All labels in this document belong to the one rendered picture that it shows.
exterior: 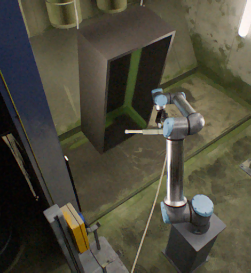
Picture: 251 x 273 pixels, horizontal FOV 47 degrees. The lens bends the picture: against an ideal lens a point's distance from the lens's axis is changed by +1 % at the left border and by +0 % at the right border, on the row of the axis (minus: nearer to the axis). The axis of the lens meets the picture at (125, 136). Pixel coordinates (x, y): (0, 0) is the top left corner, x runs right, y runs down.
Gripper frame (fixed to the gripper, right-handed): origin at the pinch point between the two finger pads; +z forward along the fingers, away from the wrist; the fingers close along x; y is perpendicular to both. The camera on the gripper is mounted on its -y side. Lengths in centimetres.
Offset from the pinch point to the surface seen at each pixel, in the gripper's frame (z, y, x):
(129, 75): -45, 30, 38
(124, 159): 50, 31, 69
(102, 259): 36, -113, 6
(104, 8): -108, 76, 74
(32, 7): -126, 32, 130
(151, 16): -92, -1, -9
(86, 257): 33, -115, 16
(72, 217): -28, -145, -19
